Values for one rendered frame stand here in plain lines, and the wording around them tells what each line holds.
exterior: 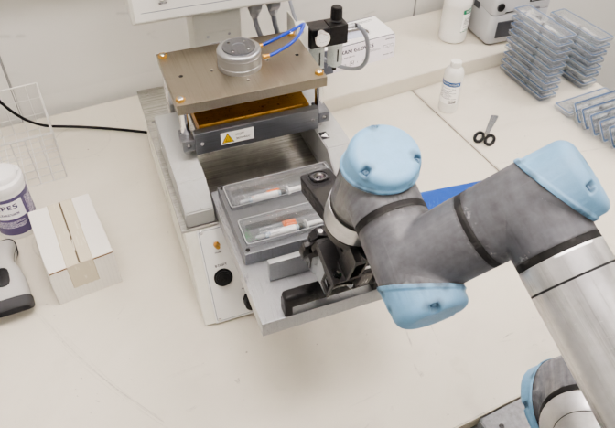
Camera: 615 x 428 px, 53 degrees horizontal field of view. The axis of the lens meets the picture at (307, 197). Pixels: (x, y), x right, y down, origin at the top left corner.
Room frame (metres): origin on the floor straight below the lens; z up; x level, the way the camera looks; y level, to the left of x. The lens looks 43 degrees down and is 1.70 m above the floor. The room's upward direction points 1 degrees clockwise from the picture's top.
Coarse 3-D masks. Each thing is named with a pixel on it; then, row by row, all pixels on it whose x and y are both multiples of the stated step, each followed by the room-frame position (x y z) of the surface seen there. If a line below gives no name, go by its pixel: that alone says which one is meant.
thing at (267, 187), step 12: (300, 168) 0.81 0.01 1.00; (312, 168) 0.81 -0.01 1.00; (324, 168) 0.81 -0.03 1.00; (252, 180) 0.78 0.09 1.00; (264, 180) 0.78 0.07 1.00; (276, 180) 0.78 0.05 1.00; (288, 180) 0.78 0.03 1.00; (228, 192) 0.75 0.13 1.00; (240, 192) 0.75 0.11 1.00; (252, 192) 0.75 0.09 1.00; (264, 192) 0.75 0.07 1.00; (276, 192) 0.75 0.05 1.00; (288, 192) 0.75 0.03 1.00; (240, 204) 0.72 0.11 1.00
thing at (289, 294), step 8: (296, 288) 0.54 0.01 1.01; (304, 288) 0.54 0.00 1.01; (312, 288) 0.54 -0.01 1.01; (320, 288) 0.54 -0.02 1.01; (328, 288) 0.55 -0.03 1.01; (336, 288) 0.55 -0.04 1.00; (344, 288) 0.56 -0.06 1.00; (352, 288) 0.56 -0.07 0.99; (376, 288) 0.57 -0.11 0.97; (288, 296) 0.53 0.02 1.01; (296, 296) 0.53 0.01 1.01; (304, 296) 0.53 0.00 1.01; (312, 296) 0.54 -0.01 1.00; (320, 296) 0.54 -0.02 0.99; (288, 304) 0.52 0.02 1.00; (296, 304) 0.53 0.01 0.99; (288, 312) 0.52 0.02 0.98
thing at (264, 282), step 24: (216, 192) 0.78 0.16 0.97; (240, 264) 0.62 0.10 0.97; (264, 264) 0.62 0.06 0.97; (288, 264) 0.60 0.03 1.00; (264, 288) 0.57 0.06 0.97; (288, 288) 0.57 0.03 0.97; (360, 288) 0.58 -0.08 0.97; (264, 312) 0.53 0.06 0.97; (312, 312) 0.54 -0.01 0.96; (336, 312) 0.55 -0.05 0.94
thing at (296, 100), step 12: (276, 96) 0.95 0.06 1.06; (288, 96) 0.95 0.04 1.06; (300, 96) 0.95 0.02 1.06; (216, 108) 0.91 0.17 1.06; (228, 108) 0.91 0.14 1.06; (240, 108) 0.91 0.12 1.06; (252, 108) 0.91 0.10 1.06; (264, 108) 0.91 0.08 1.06; (276, 108) 0.91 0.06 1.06; (288, 108) 0.92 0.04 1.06; (192, 120) 0.91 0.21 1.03; (204, 120) 0.87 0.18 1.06; (216, 120) 0.87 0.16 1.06; (228, 120) 0.88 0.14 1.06
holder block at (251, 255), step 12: (228, 204) 0.73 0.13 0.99; (264, 204) 0.73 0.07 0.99; (276, 204) 0.73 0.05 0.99; (288, 204) 0.73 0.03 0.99; (228, 216) 0.71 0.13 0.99; (240, 216) 0.70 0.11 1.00; (252, 216) 0.70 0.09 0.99; (240, 240) 0.65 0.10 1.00; (288, 240) 0.65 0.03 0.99; (300, 240) 0.65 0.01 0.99; (252, 252) 0.62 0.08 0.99; (264, 252) 0.63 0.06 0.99; (276, 252) 0.64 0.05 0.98; (288, 252) 0.64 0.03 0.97
